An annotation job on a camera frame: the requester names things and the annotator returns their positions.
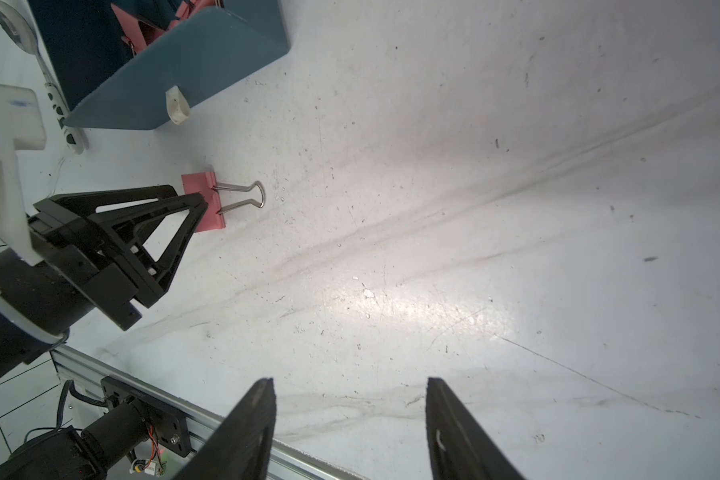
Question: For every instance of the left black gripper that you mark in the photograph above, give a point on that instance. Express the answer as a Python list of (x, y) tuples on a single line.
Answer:
[(60, 266)]

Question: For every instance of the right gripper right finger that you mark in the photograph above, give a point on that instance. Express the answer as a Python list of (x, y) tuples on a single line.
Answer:
[(458, 446)]

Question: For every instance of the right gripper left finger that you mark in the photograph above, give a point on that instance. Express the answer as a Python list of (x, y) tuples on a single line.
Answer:
[(240, 447)]

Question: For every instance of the pink clip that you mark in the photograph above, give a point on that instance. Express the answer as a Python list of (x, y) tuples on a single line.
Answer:
[(188, 8), (137, 32), (207, 185)]

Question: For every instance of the teal bottom drawer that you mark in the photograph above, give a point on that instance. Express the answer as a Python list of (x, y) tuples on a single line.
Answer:
[(107, 87)]

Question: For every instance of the pink clip top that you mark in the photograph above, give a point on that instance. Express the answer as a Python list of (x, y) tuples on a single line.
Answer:
[(188, 8)]

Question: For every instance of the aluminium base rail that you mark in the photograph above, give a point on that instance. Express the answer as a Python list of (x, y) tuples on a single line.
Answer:
[(182, 426)]

